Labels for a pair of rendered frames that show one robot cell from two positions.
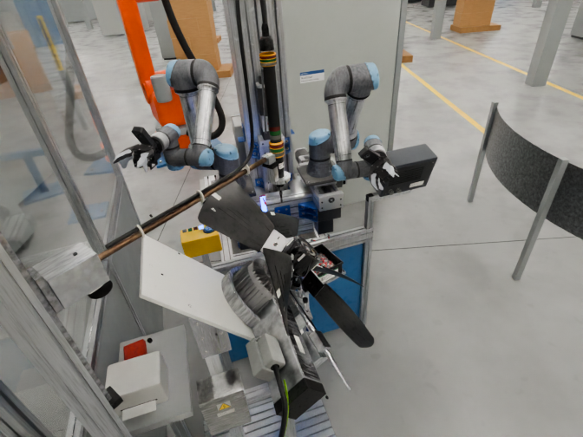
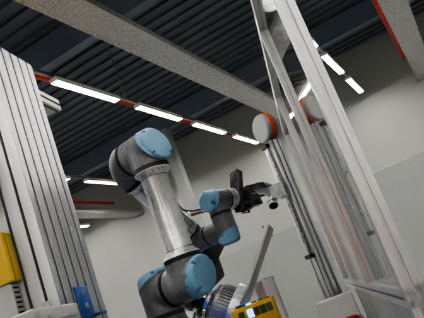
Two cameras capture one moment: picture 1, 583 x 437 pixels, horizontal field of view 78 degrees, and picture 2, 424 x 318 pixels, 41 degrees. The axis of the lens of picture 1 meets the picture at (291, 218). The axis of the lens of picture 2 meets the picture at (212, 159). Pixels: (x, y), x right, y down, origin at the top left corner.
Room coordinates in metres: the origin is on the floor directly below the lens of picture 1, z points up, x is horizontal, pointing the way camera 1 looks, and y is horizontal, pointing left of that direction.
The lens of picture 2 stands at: (3.28, 1.22, 1.09)
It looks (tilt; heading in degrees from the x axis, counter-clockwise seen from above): 14 degrees up; 201
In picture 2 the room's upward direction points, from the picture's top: 21 degrees counter-clockwise
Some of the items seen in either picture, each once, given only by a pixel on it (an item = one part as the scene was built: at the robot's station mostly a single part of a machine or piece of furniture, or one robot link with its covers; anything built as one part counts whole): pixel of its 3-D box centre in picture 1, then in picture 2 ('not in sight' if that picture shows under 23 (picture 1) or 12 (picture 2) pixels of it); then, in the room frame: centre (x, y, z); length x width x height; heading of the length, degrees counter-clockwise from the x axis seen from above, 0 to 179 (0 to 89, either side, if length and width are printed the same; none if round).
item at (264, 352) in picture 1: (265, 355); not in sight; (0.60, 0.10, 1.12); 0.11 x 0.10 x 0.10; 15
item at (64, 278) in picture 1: (68, 276); (274, 192); (0.52, 0.43, 1.54); 0.10 x 0.07 x 0.08; 140
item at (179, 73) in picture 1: (194, 119); (166, 213); (1.74, 0.43, 1.41); 0.15 x 0.12 x 0.55; 75
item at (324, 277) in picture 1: (313, 267); not in sight; (1.23, -0.08, 0.85); 0.22 x 0.17 x 0.07; 120
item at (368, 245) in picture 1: (363, 290); not in sight; (1.48, -0.39, 0.39); 0.04 x 0.04 x 0.78; 15
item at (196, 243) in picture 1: (201, 241); (257, 317); (1.27, 0.41, 1.02); 0.16 x 0.10 x 0.11; 105
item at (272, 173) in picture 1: (276, 166); not in sight; (0.99, 0.03, 1.50); 0.09 x 0.07 x 0.10; 140
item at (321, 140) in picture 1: (320, 143); not in sight; (1.80, -0.19, 1.20); 0.13 x 0.12 x 0.14; 101
